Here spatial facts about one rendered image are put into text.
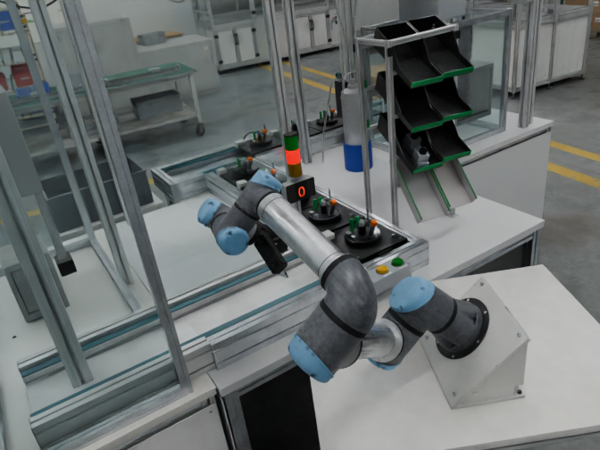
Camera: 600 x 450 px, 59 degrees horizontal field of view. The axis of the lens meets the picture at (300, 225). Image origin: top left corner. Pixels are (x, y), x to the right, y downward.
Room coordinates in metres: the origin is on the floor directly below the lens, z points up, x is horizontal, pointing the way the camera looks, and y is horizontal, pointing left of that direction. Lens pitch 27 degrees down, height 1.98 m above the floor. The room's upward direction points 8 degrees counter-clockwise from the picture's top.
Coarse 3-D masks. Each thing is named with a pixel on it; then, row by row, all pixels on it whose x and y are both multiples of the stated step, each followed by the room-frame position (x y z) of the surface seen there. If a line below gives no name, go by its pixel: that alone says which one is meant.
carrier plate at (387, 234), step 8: (336, 232) 1.83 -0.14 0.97; (344, 232) 1.82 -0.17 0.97; (384, 232) 1.78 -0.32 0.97; (392, 232) 1.77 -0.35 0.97; (336, 240) 1.77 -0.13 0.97; (344, 240) 1.76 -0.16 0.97; (384, 240) 1.72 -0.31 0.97; (392, 240) 1.71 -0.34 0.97; (400, 240) 1.70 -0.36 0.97; (344, 248) 1.70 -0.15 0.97; (352, 248) 1.69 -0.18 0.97; (360, 248) 1.68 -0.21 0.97; (368, 248) 1.68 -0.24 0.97; (376, 248) 1.67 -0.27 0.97; (384, 248) 1.66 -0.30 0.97; (392, 248) 1.68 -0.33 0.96; (360, 256) 1.63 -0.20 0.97; (368, 256) 1.62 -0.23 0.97; (376, 256) 1.64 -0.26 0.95
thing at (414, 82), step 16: (384, 32) 2.03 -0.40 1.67; (400, 32) 2.06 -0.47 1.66; (416, 32) 1.99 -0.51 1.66; (384, 48) 1.96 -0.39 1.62; (400, 48) 2.02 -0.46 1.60; (416, 48) 1.99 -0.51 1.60; (400, 64) 1.92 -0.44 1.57; (416, 64) 1.93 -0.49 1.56; (432, 64) 1.89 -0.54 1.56; (416, 80) 1.84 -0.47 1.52; (432, 80) 1.82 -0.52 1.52
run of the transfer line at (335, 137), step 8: (312, 120) 3.44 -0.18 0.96; (312, 136) 3.10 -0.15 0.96; (320, 136) 3.08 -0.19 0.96; (328, 136) 3.10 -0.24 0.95; (336, 136) 3.13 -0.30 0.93; (312, 144) 3.05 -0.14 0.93; (320, 144) 3.07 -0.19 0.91; (328, 144) 3.10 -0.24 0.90; (336, 144) 3.13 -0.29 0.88; (312, 152) 3.04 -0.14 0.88; (320, 152) 3.07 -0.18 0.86
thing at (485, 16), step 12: (468, 12) 3.25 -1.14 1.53; (480, 12) 3.17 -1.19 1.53; (492, 12) 2.96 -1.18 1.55; (504, 12) 2.98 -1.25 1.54; (384, 24) 3.12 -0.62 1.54; (468, 24) 2.84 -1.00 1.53; (504, 60) 3.01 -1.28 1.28; (504, 72) 3.00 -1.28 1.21; (504, 84) 3.00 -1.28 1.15; (504, 96) 3.00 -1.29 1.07; (504, 108) 3.00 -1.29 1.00; (504, 120) 3.01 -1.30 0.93; (492, 132) 2.95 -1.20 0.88; (372, 144) 3.04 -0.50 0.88; (468, 144) 2.85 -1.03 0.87
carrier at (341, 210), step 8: (312, 200) 2.02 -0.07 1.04; (320, 200) 2.02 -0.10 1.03; (312, 208) 2.04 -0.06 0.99; (320, 208) 2.03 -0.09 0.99; (328, 208) 2.02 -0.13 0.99; (336, 208) 2.01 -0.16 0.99; (344, 208) 2.04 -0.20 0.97; (304, 216) 2.01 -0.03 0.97; (312, 216) 1.96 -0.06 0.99; (320, 216) 1.95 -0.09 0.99; (328, 216) 1.94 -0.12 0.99; (336, 216) 1.93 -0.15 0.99; (344, 216) 1.96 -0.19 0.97; (360, 216) 1.94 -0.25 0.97; (312, 224) 1.93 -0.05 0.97; (320, 224) 1.92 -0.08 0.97; (328, 224) 1.91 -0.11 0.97; (336, 224) 1.90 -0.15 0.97; (344, 224) 1.89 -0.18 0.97
